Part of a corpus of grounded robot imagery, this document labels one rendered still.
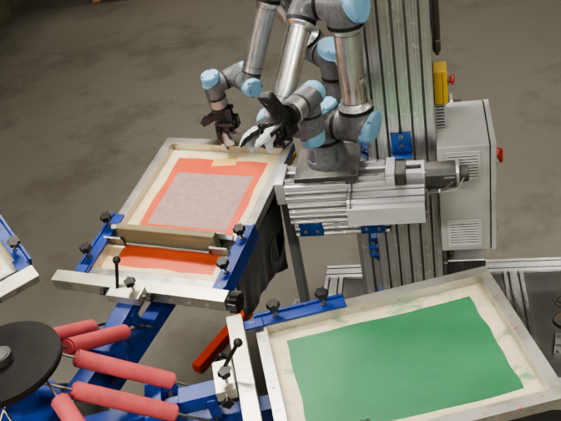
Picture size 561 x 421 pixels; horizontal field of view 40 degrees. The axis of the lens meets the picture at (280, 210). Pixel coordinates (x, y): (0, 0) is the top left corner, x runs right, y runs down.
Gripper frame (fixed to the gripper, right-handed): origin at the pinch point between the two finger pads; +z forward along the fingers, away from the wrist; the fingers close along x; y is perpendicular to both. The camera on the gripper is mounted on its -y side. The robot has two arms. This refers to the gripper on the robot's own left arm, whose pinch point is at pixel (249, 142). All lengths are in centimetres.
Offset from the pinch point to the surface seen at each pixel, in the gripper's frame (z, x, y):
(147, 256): -10, 76, 56
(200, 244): -16, 53, 52
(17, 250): 20, 104, 35
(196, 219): -32, 69, 54
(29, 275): 26, 93, 40
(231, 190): -50, 64, 52
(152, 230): -13, 71, 46
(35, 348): 61, 42, 30
